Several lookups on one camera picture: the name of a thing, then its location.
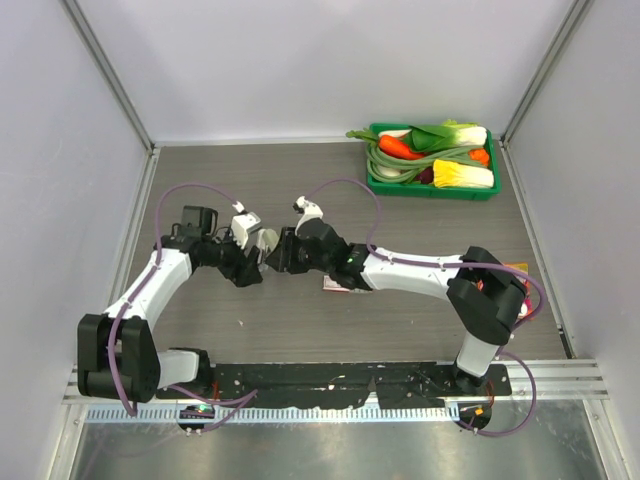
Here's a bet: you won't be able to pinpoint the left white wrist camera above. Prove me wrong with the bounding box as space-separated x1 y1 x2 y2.
230 201 261 250

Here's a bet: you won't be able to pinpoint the purple cable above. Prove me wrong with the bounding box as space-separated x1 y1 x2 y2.
106 183 261 434
304 178 546 438

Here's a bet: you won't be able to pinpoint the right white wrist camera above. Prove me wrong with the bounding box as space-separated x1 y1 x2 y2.
293 195 324 232

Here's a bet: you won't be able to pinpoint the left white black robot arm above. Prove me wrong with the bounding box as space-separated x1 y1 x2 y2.
77 206 262 403

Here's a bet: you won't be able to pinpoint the small orange carrot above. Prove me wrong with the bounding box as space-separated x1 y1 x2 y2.
468 148 491 168

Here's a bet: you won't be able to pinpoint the orange candy bag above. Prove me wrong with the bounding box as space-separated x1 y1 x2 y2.
502 260 536 321

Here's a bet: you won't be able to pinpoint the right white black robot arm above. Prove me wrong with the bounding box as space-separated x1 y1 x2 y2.
260 219 527 395

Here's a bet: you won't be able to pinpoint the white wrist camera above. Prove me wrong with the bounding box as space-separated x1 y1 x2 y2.
293 195 324 232
230 201 261 250

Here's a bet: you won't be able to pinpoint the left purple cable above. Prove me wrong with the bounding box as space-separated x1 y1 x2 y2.
106 183 261 434

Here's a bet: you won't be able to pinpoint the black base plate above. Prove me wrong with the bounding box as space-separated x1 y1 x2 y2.
187 362 512 410

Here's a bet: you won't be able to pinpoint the aluminium front rail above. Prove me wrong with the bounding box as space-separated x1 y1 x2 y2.
62 359 611 405

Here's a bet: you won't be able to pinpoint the green long beans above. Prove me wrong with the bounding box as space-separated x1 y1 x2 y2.
366 145 482 184

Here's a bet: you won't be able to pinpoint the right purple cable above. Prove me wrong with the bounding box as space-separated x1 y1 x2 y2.
304 178 546 438

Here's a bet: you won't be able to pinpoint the white green bok choy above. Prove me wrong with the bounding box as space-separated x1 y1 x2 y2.
407 120 488 152

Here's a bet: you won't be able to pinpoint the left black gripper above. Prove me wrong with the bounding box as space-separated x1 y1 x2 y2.
202 226 263 287

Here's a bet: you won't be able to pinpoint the green plastic tray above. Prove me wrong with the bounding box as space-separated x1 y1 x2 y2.
347 123 502 200

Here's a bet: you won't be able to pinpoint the yellow napa cabbage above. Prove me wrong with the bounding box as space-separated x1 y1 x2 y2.
433 159 495 189

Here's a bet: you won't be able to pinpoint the white slotted cable duct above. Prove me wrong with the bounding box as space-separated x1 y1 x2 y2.
85 402 459 426

